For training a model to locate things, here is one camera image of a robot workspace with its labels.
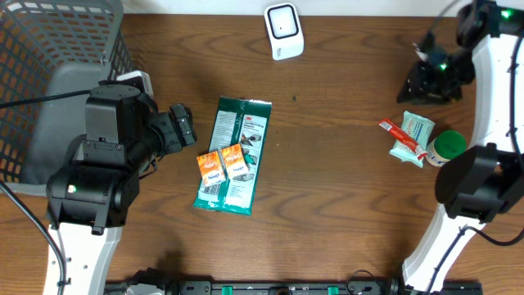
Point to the red tube packet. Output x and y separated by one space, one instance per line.
403 137

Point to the dark grey plastic basket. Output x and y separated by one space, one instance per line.
52 53

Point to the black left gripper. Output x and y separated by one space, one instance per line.
173 121

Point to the mint green wipes packet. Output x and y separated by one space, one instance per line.
417 127

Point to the green 3M package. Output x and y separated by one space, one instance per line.
241 121

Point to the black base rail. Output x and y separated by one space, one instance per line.
151 281

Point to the white barcode scanner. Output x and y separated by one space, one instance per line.
284 31

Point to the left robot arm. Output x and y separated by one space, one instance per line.
90 195

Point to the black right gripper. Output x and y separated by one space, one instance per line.
422 90

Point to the orange small box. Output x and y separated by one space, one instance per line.
212 171
234 160

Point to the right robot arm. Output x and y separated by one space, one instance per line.
487 179

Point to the green lid small jar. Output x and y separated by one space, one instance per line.
445 147

